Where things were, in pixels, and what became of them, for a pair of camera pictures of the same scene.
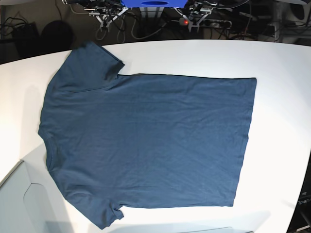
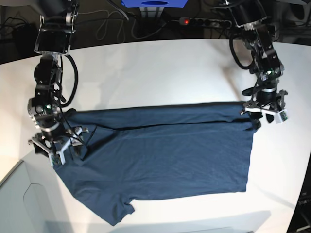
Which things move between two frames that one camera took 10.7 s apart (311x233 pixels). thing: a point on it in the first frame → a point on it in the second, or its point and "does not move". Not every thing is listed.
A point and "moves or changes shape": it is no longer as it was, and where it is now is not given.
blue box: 155,3 does not move
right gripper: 197,12 → 270,108
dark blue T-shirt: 119,141 moves or changes shape
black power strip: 203,23 does not move
